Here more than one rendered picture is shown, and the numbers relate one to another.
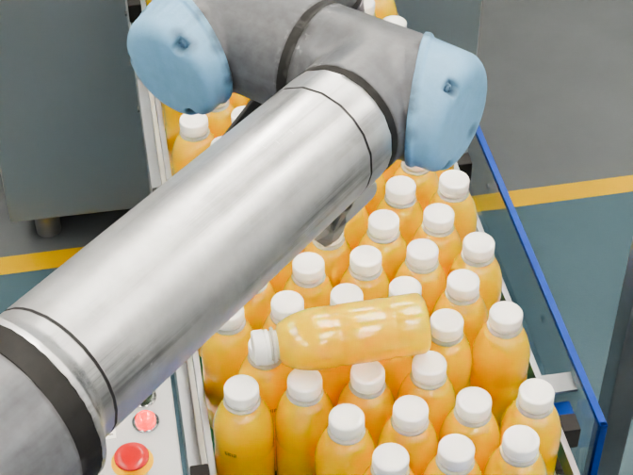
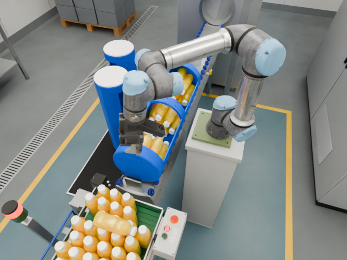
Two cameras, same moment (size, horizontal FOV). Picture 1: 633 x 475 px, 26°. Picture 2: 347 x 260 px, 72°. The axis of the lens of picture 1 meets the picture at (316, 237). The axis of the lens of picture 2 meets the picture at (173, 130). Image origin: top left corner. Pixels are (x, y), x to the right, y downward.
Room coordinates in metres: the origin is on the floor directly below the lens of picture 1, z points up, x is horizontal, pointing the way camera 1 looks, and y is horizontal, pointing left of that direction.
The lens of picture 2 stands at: (1.26, 0.37, 2.23)
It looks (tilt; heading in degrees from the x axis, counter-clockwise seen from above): 50 degrees down; 208
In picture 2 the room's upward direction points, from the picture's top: 1 degrees clockwise
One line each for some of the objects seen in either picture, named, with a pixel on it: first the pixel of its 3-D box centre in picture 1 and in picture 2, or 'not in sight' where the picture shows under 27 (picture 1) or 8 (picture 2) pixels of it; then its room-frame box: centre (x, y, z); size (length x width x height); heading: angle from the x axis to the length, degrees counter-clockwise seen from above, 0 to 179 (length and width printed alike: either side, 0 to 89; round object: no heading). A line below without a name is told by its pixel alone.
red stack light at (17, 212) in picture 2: not in sight; (12, 209); (1.23, -0.41, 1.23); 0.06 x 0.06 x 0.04
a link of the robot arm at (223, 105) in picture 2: not in sight; (224, 110); (0.33, 0.18, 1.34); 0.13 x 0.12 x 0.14; 56
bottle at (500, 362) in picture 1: (497, 372); (81, 226); (1.12, -0.22, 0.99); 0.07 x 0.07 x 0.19
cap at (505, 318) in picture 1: (506, 315); (75, 220); (1.12, -0.22, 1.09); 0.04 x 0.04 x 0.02
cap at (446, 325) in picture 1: (446, 322); (88, 224); (1.11, -0.15, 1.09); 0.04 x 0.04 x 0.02
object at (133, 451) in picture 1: (131, 457); (174, 219); (0.90, 0.19, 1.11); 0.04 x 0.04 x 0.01
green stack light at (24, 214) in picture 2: not in sight; (17, 213); (1.23, -0.41, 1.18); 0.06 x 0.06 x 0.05
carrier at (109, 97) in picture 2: not in sight; (120, 114); (0.10, -0.82, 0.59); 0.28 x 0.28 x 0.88
